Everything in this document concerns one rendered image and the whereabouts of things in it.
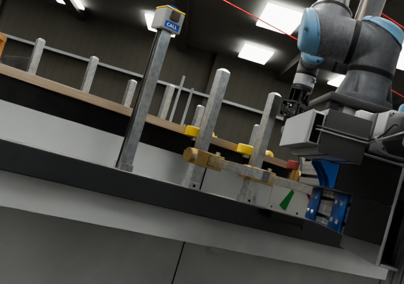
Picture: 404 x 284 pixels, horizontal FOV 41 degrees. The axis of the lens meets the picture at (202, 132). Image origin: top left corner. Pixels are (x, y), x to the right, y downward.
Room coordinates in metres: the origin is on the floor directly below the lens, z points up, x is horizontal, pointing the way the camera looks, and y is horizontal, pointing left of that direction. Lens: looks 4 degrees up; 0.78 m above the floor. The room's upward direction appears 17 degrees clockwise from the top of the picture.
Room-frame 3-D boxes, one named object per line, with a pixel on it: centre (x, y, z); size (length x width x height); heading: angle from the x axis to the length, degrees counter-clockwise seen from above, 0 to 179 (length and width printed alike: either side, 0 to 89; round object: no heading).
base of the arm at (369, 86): (1.39, -0.37, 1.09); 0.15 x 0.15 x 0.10
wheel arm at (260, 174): (1.78, -0.09, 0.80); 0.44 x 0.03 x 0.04; 35
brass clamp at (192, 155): (1.84, -0.03, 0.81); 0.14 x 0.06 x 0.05; 125
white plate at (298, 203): (2.07, -0.41, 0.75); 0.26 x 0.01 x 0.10; 125
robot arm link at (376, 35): (1.39, -0.37, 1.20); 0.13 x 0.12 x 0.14; 84
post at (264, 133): (1.97, -0.22, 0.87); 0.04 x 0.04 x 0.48; 35
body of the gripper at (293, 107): (1.91, -0.29, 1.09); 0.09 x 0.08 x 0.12; 144
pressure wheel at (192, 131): (1.94, 0.02, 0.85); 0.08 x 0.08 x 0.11
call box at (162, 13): (1.68, 0.20, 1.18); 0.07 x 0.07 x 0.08; 35
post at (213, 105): (1.82, -0.01, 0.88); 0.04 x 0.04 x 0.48; 35
